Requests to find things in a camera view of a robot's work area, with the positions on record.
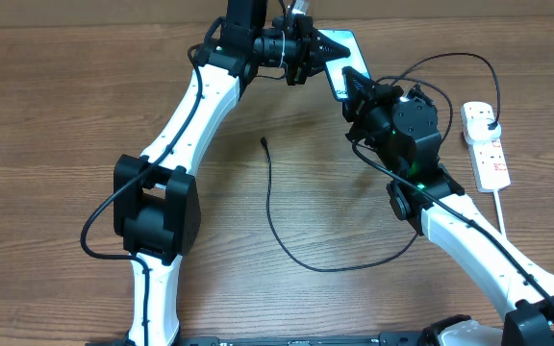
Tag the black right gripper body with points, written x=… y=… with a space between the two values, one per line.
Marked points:
x=370 y=120

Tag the white charger plug adapter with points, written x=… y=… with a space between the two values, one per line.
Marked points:
x=481 y=130

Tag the Samsung Galaxy smartphone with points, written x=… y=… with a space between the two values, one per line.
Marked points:
x=334 y=68

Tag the white power strip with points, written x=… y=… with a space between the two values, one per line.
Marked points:
x=488 y=160

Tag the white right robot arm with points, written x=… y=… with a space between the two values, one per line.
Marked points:
x=401 y=127

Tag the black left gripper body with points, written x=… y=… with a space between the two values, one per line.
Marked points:
x=297 y=43

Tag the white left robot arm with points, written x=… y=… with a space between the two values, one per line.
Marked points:
x=153 y=215

